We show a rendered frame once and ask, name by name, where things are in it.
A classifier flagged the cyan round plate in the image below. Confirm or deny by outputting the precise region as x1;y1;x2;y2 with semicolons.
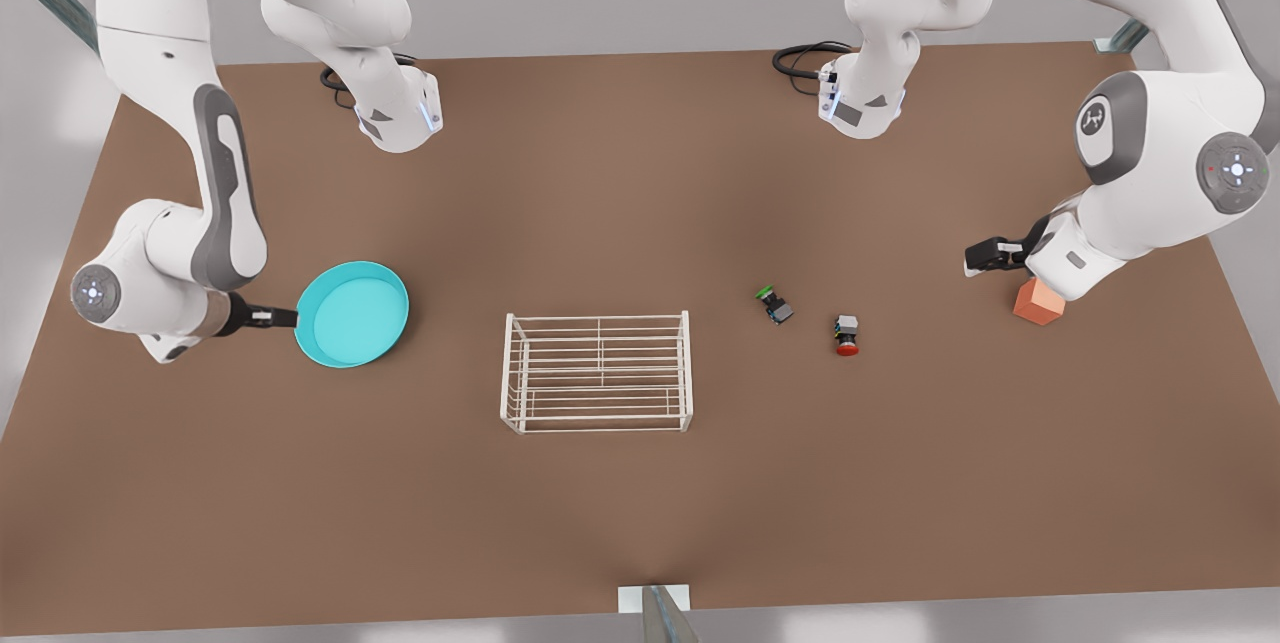
294;261;411;369

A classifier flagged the orange cube block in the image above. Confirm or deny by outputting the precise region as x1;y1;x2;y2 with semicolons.
1013;279;1065;327

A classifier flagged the black cable loop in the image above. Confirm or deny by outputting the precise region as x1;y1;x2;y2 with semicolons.
772;41;857;97
320;53;419;110

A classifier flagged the white wire shelf rack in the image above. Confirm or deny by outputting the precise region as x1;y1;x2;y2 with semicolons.
500;311;694;435

